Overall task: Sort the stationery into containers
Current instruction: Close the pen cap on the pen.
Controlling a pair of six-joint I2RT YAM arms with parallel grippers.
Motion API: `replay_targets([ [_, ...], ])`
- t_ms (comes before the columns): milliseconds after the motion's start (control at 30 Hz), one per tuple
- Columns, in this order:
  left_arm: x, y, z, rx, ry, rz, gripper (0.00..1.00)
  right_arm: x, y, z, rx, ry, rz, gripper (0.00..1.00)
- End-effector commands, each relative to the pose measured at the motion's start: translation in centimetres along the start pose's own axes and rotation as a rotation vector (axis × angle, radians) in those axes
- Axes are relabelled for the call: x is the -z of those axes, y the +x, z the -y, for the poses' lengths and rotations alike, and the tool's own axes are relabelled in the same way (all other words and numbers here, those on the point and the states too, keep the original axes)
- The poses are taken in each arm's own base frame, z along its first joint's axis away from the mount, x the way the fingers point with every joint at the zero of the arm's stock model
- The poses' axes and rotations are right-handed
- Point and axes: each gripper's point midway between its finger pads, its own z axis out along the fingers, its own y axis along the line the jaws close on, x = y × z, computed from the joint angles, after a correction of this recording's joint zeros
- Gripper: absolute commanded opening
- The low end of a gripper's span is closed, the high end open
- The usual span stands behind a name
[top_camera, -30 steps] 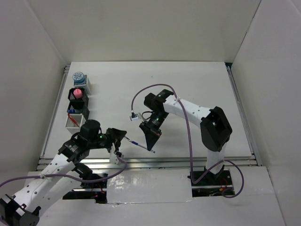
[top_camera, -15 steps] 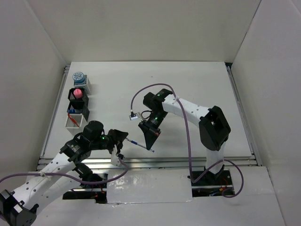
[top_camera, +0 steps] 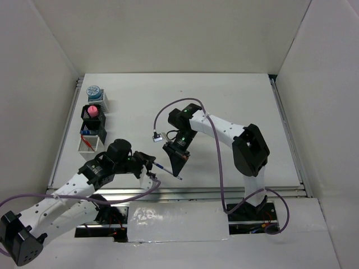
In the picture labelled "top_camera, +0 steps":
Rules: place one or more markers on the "clear spray bottle blue cap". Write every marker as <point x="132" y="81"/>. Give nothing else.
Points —
<point x="85" y="132"/>

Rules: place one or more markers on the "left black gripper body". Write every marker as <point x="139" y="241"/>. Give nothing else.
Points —
<point x="130" y="166"/>

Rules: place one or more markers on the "pink capped marker tube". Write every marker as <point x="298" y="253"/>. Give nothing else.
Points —
<point x="93" y="111"/>

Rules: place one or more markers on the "aluminium frame rail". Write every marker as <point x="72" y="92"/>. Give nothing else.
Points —
<point x="193" y="194"/>

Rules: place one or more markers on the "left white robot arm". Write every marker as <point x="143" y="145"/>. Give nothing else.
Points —
<point x="24" y="235"/>

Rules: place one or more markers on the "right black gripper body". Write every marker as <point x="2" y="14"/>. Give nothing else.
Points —
<point x="182" y="141"/>

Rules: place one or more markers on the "black mesh container front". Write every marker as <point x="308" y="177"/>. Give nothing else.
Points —
<point x="92" y="130"/>

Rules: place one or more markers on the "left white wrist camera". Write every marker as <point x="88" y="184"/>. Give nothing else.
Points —
<point x="147" y="179"/>

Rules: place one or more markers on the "black mesh container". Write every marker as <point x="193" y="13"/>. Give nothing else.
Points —
<point x="85" y="116"/>
<point x="92" y="130"/>

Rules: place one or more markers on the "blue pen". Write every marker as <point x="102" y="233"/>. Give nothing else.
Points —
<point x="167" y="171"/>

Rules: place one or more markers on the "red pen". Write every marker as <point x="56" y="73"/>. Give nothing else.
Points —
<point x="87" y="143"/>

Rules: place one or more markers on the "white foil sheet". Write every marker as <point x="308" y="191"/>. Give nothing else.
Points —
<point x="150" y="222"/>

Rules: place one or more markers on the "silver mesh container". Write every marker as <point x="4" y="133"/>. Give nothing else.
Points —
<point x="103" y="102"/>

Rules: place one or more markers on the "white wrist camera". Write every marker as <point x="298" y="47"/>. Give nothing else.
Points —
<point x="157" y="137"/>
<point x="147" y="179"/>

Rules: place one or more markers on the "white mesh container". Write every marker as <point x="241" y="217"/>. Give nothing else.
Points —
<point x="93" y="140"/>

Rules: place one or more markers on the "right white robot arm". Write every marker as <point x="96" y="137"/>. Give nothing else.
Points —
<point x="249" y="149"/>

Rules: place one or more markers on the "black mesh container rear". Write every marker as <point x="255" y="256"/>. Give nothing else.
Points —
<point x="85" y="116"/>

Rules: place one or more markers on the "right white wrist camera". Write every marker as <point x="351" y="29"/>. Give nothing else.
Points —
<point x="157" y="137"/>

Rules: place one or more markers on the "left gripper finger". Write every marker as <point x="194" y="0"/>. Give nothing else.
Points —
<point x="144" y="158"/>
<point x="146" y="170"/>

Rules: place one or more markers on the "blue slime jar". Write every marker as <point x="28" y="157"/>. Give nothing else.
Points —
<point x="94" y="93"/>

